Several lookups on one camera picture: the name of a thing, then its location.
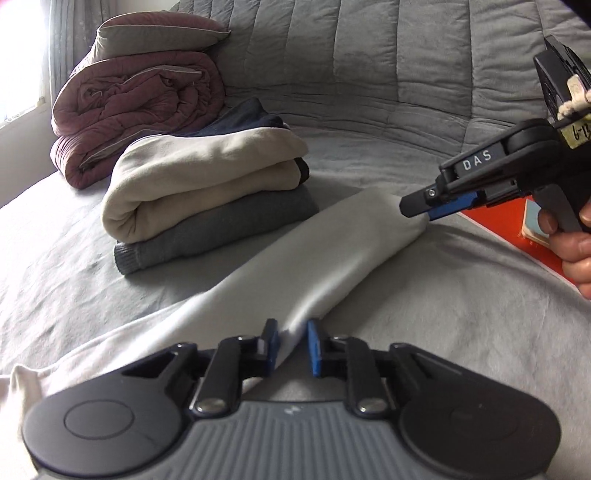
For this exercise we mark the folded maroon comforter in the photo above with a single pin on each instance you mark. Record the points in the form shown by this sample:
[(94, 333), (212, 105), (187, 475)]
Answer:
[(138, 97)]

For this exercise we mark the white sweatshirt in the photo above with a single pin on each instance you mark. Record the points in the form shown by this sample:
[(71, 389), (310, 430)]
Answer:
[(351, 258)]

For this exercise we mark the folded cream garment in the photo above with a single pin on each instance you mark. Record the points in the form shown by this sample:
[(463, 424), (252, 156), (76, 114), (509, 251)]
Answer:
[(194, 194)]

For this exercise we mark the grey curtain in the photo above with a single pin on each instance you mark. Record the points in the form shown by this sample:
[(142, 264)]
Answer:
[(69, 41)]

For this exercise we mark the grey quilted headboard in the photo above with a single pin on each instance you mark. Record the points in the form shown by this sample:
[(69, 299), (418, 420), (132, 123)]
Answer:
[(369, 55)]

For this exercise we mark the person's right hand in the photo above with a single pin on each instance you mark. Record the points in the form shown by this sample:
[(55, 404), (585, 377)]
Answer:
[(577, 251)]

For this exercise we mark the window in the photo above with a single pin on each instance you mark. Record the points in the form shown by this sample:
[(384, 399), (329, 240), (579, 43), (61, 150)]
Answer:
[(18, 55)]

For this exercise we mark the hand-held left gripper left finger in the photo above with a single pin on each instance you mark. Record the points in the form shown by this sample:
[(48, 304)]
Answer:
[(273, 348)]

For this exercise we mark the orange book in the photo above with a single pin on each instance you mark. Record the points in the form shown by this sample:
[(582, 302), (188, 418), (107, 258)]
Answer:
[(508, 230)]

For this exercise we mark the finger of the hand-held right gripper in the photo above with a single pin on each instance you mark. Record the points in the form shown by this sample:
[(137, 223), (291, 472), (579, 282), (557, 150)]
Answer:
[(452, 207), (415, 203)]

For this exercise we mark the maroon and grey pillow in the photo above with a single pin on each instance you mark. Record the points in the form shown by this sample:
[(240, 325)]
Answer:
[(161, 30)]

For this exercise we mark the folded grey sweater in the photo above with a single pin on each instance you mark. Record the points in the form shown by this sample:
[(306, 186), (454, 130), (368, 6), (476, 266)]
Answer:
[(221, 235)]

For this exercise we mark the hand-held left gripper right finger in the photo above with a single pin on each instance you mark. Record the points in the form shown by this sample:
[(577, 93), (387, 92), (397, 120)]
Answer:
[(315, 348)]

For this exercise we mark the folded navy garment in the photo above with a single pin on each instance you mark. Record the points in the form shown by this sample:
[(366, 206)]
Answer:
[(244, 117)]

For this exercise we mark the light blue card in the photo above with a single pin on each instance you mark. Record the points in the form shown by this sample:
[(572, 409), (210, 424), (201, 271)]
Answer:
[(535, 221)]

